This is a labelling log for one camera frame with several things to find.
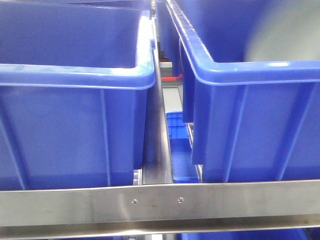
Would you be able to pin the green round plate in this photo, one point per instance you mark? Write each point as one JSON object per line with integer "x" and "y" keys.
{"x": 288, "y": 31}

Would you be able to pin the stainless steel shelf rack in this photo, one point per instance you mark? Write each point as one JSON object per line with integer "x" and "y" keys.
{"x": 152, "y": 204}

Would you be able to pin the lower blue bin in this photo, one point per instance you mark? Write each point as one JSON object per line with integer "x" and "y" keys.
{"x": 183, "y": 171}

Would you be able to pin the right blue plastic bin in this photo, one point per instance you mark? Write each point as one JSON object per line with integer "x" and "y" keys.
{"x": 252, "y": 120}

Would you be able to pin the blue plastic bin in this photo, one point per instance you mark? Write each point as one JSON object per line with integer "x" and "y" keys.
{"x": 73, "y": 94}
{"x": 252, "y": 120}

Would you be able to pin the left blue plastic bin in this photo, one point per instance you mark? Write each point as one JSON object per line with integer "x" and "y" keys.
{"x": 73, "y": 94}

